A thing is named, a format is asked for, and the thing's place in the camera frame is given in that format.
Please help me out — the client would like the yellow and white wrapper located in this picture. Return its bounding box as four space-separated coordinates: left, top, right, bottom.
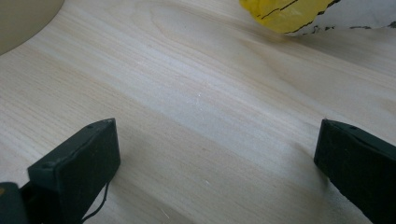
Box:
238 0 396 35

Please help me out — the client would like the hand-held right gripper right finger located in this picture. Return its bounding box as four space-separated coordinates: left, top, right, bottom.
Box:
313 119 396 224

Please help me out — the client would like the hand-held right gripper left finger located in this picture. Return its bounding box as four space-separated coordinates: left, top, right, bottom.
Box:
27 118 121 224

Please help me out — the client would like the thin black wire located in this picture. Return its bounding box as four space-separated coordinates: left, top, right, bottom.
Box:
81 181 110 224

